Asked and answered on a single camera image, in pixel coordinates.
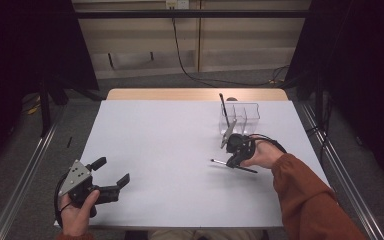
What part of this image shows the right hand-held gripper cable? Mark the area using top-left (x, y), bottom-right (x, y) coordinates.
top-left (251, 133), bottom-right (288, 154)

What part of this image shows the wooden table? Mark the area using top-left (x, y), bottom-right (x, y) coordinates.
top-left (105, 87), bottom-right (289, 102)

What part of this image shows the hand-held gripper cable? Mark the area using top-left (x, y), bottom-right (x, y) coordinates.
top-left (251, 133), bottom-right (288, 154)
top-left (53, 171), bottom-right (73, 228)

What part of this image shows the black wall cable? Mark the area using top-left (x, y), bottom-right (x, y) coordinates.
top-left (170, 6), bottom-right (290, 88)

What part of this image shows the person's right hand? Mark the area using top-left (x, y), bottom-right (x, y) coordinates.
top-left (241, 139), bottom-right (286, 170)

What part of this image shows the clear plastic organizer box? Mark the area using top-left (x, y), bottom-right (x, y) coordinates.
top-left (218, 102), bottom-right (261, 136)

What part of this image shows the black curtain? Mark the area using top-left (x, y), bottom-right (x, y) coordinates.
top-left (0, 0), bottom-right (100, 174)
top-left (284, 0), bottom-right (384, 191)

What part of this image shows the white table cover board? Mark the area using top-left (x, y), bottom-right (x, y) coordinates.
top-left (53, 99), bottom-right (331, 229)

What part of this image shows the black metal stand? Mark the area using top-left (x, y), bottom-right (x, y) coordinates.
top-left (39, 79), bottom-right (53, 138)

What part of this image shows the left hand-held gripper cable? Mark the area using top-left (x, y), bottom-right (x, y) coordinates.
top-left (53, 171), bottom-right (73, 228)

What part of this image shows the white wall socket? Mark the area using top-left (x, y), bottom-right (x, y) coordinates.
top-left (165, 0), bottom-right (190, 10)

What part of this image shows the aluminium rail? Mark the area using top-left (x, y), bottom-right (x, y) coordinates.
top-left (299, 103), bottom-right (384, 240)
top-left (0, 106), bottom-right (66, 240)

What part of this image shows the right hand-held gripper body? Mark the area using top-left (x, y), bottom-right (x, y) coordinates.
top-left (220, 119), bottom-right (257, 161)

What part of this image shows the person's left hand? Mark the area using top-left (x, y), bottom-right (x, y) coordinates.
top-left (59, 189), bottom-right (101, 237)

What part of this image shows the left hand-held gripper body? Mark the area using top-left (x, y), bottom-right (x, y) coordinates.
top-left (58, 159), bottom-right (120, 218)

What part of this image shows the black makeup brush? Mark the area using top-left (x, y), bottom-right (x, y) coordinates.
top-left (210, 158), bottom-right (259, 174)
top-left (218, 93), bottom-right (232, 129)

